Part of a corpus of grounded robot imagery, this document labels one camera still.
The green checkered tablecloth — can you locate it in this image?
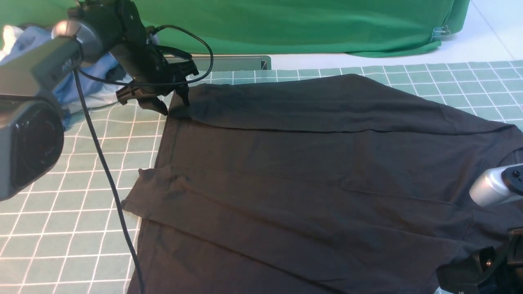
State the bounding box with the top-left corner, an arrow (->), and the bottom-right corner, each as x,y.
0,60 -> 523,294

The gray metal tray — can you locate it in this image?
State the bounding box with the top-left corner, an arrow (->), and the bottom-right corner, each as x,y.
165,56 -> 272,72

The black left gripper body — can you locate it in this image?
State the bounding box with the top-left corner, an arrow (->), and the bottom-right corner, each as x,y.
110,42 -> 199,105

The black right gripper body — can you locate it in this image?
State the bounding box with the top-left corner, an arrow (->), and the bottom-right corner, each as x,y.
436,229 -> 523,294

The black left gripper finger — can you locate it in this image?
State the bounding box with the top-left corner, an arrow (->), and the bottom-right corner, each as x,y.
175,84 -> 190,107
137,96 -> 168,116

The dark gray long-sleeve top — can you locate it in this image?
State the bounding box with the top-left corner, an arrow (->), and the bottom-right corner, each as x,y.
123,74 -> 522,294

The metal binder clip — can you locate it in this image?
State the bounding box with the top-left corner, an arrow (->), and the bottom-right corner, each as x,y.
430,26 -> 451,42

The white crumpled garment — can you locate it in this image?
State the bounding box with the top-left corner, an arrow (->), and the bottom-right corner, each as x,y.
0,25 -> 135,115

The green backdrop cloth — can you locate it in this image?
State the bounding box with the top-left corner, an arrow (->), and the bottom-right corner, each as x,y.
1,0 -> 469,58

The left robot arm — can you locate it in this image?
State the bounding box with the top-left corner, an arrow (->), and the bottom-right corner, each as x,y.
0,0 -> 199,200

